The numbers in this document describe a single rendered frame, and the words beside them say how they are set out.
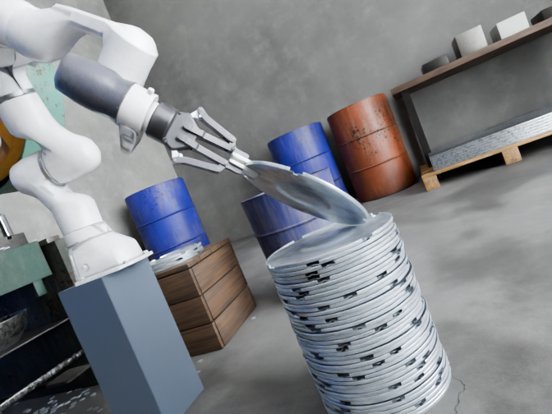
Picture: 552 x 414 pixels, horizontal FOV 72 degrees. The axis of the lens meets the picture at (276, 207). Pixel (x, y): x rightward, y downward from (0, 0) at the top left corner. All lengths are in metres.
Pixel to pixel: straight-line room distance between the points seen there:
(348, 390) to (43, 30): 0.95
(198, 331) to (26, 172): 0.80
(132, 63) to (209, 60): 3.96
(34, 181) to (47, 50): 0.38
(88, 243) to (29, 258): 0.62
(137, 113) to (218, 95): 3.96
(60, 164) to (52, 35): 0.35
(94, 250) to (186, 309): 0.52
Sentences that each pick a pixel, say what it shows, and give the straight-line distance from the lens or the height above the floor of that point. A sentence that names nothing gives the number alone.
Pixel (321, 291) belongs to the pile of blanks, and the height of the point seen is 0.29.
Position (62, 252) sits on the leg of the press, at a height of 0.56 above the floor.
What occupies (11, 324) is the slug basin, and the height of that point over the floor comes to 0.39.
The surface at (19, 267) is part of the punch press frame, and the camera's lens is 1.72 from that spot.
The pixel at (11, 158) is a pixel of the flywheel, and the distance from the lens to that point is 2.03.
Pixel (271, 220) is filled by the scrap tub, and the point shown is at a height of 0.37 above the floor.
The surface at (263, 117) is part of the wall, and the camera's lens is 4.46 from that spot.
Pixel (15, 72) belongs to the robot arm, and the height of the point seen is 1.02.
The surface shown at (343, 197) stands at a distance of 0.72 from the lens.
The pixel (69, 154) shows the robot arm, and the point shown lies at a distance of 1.17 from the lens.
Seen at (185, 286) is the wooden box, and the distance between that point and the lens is 1.50.
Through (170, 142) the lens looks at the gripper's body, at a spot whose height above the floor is 0.66.
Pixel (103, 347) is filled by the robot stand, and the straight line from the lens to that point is 1.20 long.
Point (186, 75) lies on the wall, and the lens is 4.93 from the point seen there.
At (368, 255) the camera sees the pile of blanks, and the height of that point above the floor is 0.32.
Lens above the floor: 0.51
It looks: 4 degrees down
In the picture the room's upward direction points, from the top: 22 degrees counter-clockwise
